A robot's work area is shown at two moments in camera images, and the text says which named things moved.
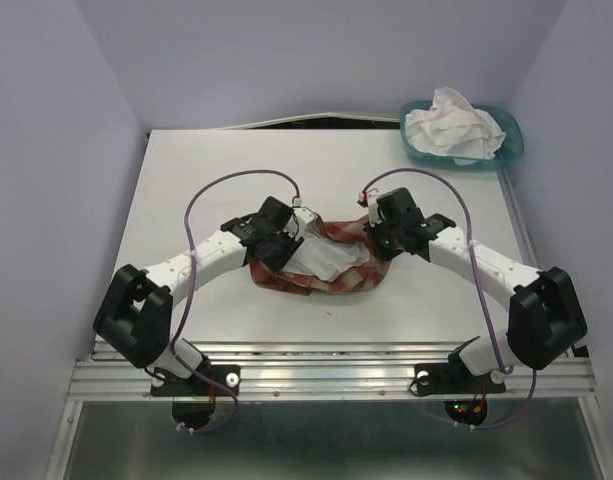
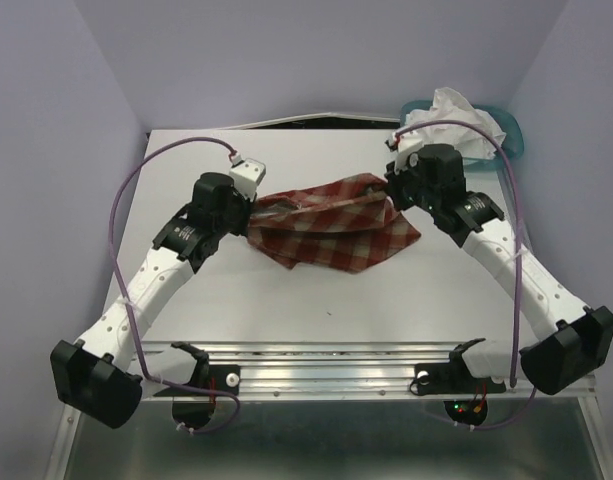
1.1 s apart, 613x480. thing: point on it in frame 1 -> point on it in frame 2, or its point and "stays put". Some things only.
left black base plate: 166,383 stays put
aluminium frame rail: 277,371 stays put
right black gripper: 382,252 -> 395,185
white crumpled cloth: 454,129 stays put
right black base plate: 452,378 stays put
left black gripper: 291,245 -> 245,205
